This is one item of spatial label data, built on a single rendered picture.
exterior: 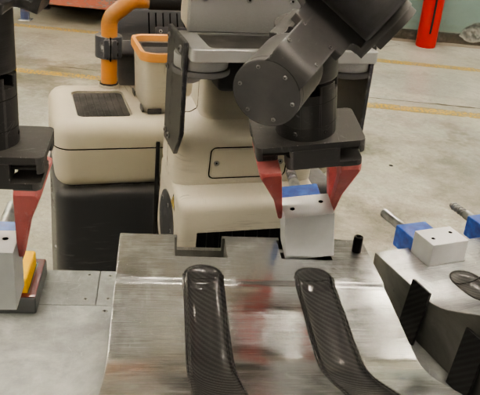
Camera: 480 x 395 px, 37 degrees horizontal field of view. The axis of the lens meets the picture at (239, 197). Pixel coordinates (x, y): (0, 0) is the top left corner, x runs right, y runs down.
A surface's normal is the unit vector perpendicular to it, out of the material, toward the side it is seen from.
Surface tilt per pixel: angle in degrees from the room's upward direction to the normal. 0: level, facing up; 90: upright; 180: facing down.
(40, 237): 0
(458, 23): 92
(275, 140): 11
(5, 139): 90
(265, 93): 101
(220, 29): 90
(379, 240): 0
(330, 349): 3
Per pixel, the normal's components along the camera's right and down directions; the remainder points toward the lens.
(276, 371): 0.05, -0.99
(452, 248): 0.38, 0.43
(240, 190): 0.12, -0.83
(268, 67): -0.40, 0.53
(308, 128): -0.04, 0.57
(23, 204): 0.07, 0.74
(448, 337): -0.92, 0.09
